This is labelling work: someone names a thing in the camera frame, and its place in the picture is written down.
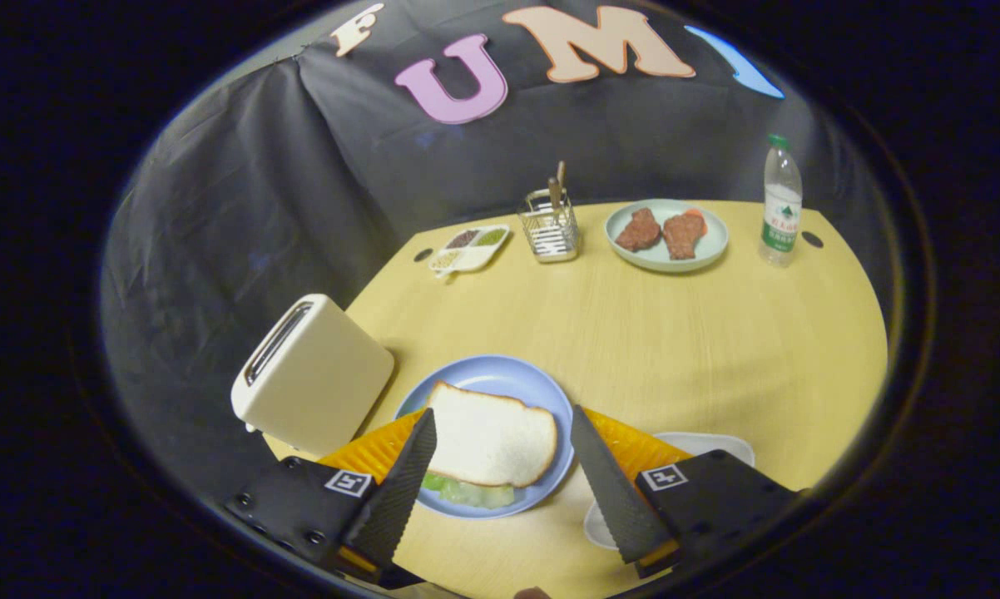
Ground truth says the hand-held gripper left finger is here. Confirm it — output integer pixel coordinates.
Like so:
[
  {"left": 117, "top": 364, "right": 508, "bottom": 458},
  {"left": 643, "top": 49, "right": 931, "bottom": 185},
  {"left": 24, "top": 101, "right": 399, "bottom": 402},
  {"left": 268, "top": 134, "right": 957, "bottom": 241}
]
[{"left": 224, "top": 407, "right": 438, "bottom": 591}]

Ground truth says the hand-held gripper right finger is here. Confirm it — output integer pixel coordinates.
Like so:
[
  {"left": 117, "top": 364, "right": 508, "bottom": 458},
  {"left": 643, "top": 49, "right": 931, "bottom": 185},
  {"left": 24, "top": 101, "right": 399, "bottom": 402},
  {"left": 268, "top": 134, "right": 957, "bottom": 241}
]
[{"left": 570, "top": 404, "right": 802, "bottom": 580}]

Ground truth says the green lettuce leaf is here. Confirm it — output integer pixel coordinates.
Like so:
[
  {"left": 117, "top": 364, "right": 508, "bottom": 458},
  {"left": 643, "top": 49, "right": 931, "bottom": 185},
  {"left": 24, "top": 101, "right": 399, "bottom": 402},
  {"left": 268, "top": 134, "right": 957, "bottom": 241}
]
[{"left": 421, "top": 472, "right": 517, "bottom": 510}]

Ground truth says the plain white bread slice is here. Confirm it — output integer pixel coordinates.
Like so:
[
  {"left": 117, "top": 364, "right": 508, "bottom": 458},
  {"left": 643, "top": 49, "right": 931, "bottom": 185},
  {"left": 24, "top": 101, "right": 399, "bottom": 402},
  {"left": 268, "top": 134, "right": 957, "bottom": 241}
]
[{"left": 423, "top": 381, "right": 559, "bottom": 489}]

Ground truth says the white plate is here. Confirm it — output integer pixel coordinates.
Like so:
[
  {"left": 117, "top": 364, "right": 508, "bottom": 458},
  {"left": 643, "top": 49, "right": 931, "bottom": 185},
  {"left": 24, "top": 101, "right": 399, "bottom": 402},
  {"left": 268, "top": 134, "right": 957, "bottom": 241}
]
[{"left": 583, "top": 432, "right": 755, "bottom": 552}]

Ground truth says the cream toaster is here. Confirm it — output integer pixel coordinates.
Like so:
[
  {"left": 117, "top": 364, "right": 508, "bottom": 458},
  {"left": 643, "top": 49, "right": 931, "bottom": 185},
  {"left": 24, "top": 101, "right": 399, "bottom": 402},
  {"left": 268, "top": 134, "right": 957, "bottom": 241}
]
[{"left": 230, "top": 293, "right": 396, "bottom": 458}]

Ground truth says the blue plate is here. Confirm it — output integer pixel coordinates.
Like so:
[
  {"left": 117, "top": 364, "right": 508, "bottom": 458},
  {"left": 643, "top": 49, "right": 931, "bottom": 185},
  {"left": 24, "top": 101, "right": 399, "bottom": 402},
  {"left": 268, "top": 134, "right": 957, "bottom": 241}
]
[{"left": 394, "top": 355, "right": 576, "bottom": 520}]

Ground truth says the pale green plate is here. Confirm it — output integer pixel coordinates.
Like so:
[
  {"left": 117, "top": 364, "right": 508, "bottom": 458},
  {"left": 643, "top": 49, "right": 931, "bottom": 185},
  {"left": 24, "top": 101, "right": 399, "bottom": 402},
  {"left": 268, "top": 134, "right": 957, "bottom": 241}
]
[{"left": 605, "top": 199, "right": 730, "bottom": 274}]

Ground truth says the white divided seasoning tray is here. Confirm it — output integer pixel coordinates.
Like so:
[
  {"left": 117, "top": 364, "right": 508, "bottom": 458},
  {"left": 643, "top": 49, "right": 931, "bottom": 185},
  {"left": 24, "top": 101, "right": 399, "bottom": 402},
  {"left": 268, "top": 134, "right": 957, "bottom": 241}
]
[{"left": 428, "top": 224, "right": 512, "bottom": 278}]

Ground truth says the brown meat patty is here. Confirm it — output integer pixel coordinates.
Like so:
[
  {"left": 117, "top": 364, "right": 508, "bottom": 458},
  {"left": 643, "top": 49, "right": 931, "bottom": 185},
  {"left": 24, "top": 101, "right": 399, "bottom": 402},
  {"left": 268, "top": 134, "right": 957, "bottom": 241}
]
[{"left": 615, "top": 207, "right": 662, "bottom": 253}]

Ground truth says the brown patty with orange edge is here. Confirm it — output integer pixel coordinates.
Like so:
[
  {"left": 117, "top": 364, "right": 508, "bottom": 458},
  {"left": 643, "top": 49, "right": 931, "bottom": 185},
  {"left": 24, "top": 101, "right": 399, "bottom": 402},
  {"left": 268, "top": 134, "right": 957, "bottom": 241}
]
[{"left": 662, "top": 209, "right": 707, "bottom": 261}]

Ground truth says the clear water bottle green label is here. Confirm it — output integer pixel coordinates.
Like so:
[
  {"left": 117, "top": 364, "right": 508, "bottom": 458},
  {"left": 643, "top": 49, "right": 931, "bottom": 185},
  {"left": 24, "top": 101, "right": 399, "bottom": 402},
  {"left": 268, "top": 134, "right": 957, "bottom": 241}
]
[{"left": 758, "top": 134, "right": 804, "bottom": 267}]

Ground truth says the wire utensil holder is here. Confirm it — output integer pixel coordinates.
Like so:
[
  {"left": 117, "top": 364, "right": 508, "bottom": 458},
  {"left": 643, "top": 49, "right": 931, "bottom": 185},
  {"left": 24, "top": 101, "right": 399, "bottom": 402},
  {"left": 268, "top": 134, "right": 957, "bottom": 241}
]
[{"left": 517, "top": 188, "right": 581, "bottom": 264}]

